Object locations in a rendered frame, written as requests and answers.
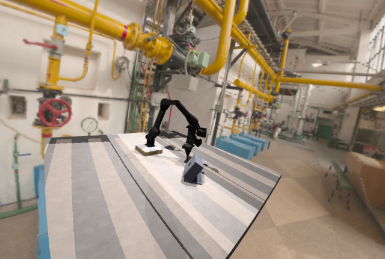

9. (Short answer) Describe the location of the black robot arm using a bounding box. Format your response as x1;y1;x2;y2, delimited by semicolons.
145;98;207;147

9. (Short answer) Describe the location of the grey sloped panel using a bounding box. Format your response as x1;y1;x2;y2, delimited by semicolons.
183;153;204;184

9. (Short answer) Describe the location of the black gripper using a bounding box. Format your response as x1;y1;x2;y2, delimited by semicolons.
182;135;196;156

